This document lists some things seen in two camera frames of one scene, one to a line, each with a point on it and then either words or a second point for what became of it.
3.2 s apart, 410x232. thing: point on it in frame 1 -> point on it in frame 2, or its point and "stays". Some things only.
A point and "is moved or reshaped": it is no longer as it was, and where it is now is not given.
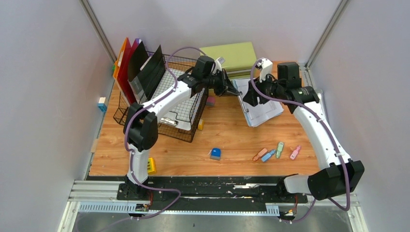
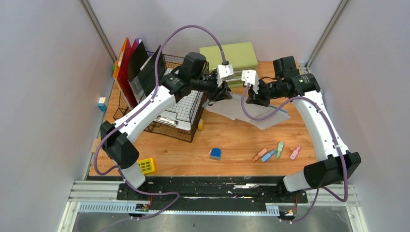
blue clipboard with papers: (260, 113) is moved or reshaped
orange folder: (117, 62) stays
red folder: (123, 75) stays
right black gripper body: (270, 89) stays
